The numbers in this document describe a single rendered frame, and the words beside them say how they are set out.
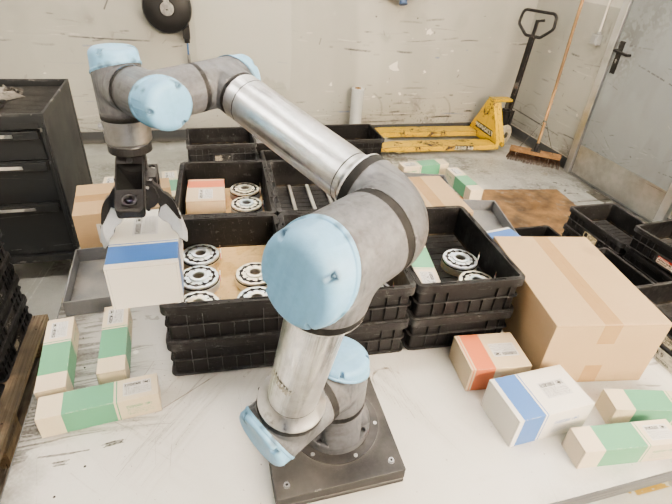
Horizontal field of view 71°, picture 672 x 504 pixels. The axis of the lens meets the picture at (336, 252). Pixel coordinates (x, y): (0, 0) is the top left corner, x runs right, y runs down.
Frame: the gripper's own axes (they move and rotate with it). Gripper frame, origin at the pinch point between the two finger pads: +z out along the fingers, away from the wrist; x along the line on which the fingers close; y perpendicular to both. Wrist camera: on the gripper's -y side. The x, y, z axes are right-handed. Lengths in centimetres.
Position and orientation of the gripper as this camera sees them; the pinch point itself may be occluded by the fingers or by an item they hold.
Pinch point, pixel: (146, 247)
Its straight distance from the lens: 97.0
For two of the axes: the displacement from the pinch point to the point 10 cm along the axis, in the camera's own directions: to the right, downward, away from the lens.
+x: -9.6, 0.9, -2.5
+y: -2.6, -5.4, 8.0
